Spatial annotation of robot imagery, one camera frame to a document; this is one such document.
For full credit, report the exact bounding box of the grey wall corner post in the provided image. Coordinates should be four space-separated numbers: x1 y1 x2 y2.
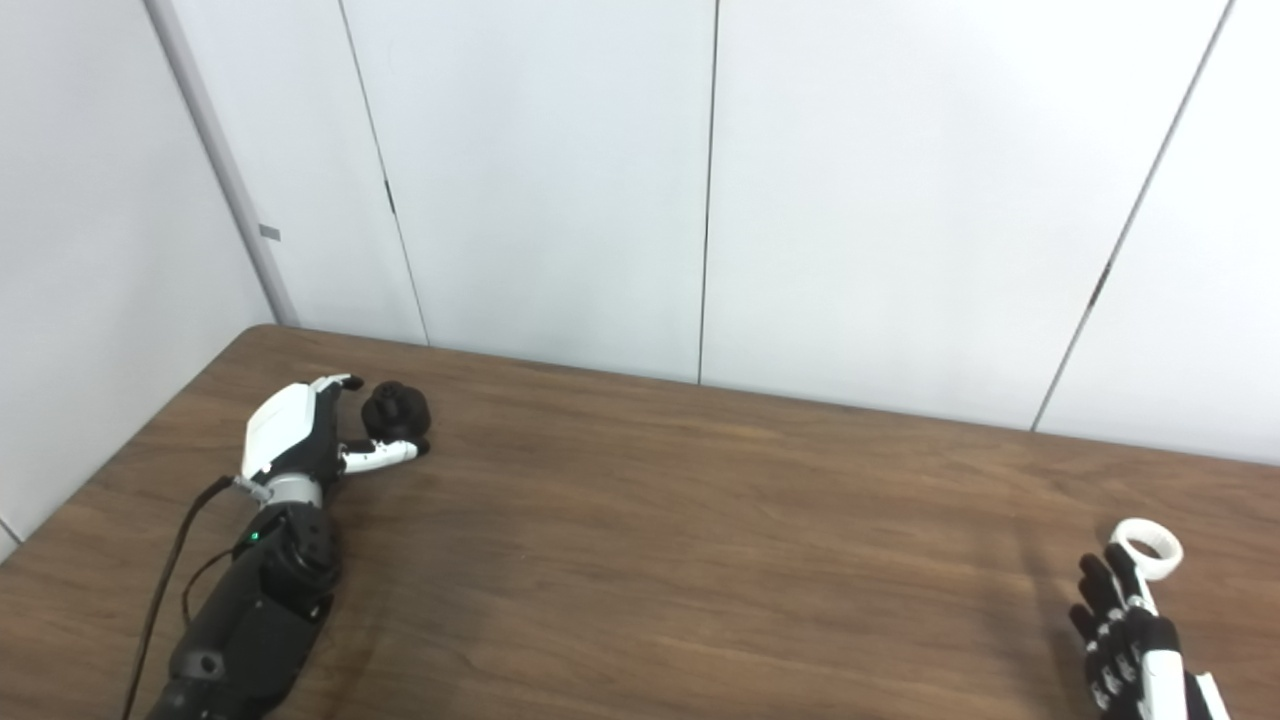
145 0 300 328

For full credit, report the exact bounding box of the thin black wire loop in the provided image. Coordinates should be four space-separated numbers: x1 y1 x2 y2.
181 546 243 627

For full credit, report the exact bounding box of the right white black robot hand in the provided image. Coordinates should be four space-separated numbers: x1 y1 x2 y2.
1068 543 1233 720

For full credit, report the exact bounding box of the round black part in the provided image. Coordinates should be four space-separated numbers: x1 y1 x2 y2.
361 380 433 446

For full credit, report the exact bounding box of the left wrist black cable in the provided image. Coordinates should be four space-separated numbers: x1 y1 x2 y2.
120 476 251 720

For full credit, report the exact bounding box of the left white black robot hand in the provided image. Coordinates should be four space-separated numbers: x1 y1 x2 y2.
240 374 433 491

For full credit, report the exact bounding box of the white ring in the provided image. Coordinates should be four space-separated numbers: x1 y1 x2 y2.
1108 518 1184 582

